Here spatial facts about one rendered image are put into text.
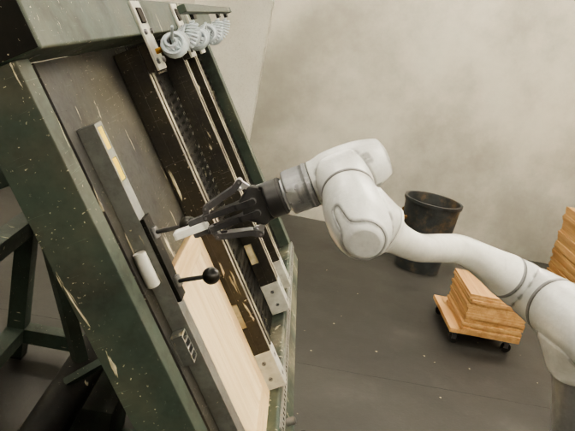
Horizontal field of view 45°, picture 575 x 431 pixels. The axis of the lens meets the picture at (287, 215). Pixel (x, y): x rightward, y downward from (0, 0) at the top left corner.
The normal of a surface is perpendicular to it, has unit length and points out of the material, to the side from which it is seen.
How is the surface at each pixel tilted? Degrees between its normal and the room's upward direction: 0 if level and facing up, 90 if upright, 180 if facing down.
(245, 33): 90
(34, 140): 90
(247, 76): 90
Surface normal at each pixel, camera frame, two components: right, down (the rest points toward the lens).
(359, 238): -0.03, 0.47
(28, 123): -0.03, 0.28
